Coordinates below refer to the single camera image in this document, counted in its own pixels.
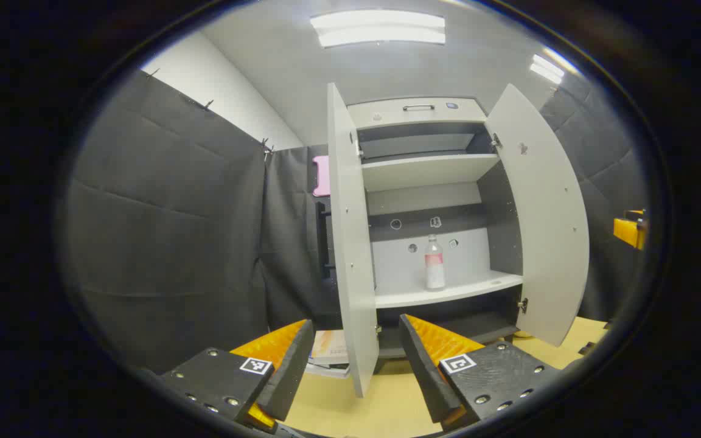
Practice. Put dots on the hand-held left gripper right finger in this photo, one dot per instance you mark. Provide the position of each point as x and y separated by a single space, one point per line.
426 371

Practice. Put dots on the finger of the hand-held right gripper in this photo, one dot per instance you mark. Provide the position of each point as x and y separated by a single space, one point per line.
627 230

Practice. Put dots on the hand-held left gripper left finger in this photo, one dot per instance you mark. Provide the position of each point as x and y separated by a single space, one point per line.
292 371

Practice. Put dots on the clear plastic bottle pink label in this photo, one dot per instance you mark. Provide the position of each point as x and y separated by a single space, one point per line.
435 274

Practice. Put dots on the grey white cabinet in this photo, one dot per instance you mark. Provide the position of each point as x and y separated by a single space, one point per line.
429 170

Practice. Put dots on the light grey cabinet drawer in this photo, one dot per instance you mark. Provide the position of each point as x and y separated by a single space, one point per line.
387 114

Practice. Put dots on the stack of printed booklets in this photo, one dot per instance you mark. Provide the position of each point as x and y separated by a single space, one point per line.
329 350

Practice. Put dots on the black backdrop cloth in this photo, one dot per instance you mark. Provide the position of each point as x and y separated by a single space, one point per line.
174 243

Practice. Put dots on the small ceiling light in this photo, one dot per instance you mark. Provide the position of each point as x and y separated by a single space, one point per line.
546 68

